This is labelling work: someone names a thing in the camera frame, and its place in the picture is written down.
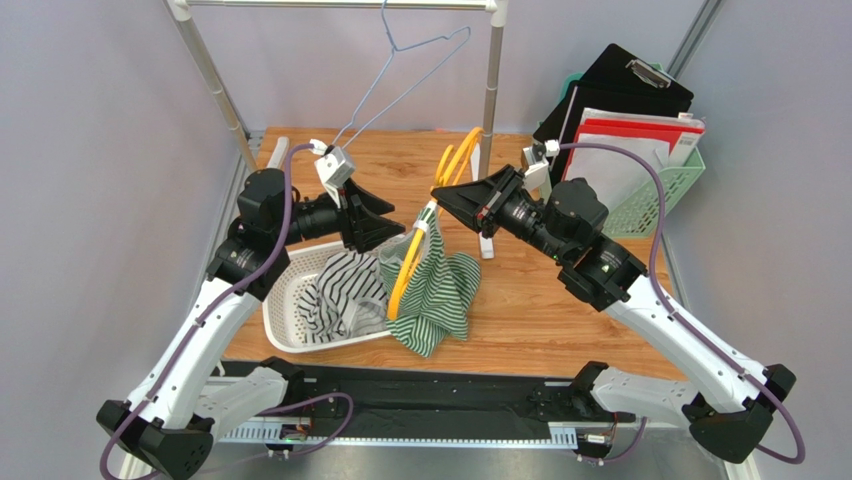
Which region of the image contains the black clipboard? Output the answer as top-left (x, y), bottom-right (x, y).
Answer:
top-left (533, 43), bottom-right (694, 143)

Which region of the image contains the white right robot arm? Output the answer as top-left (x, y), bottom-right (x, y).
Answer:
top-left (432, 166), bottom-right (796, 463)

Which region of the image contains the white metal clothes rack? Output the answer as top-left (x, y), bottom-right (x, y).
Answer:
top-left (162, 0), bottom-right (508, 261)

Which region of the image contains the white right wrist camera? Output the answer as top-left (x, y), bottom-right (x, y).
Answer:
top-left (521, 140), bottom-right (560, 200)

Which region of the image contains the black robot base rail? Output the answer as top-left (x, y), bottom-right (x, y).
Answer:
top-left (260, 357), bottom-right (632, 441)

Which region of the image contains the red white folder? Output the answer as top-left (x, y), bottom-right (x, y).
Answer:
top-left (562, 108), bottom-right (706, 211)

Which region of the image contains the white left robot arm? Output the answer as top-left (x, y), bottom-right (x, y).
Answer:
top-left (96, 168), bottom-right (404, 479)

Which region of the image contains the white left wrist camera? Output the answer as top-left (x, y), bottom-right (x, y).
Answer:
top-left (310, 139), bottom-right (356, 207)

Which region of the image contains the black white striped tank top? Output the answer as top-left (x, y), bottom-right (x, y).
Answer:
top-left (296, 250), bottom-right (388, 345)

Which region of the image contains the green white striped tank top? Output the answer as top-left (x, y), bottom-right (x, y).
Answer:
top-left (377, 201), bottom-right (481, 357)

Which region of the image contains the white perforated laundry basket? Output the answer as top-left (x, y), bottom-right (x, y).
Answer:
top-left (262, 240), bottom-right (391, 354)

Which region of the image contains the light blue wire hanger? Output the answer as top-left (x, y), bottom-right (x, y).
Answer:
top-left (332, 1), bottom-right (472, 149)

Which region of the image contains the green file organizer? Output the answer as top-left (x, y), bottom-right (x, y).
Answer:
top-left (550, 74), bottom-right (705, 238)

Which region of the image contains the yellow plastic hanger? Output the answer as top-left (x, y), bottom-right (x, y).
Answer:
top-left (387, 127), bottom-right (485, 321)

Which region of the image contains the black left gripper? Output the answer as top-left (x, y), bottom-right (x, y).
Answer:
top-left (273, 178), bottom-right (406, 255)

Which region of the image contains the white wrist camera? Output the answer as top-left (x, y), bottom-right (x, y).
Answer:
top-left (310, 139), bottom-right (356, 207)
top-left (521, 140), bottom-right (560, 200)

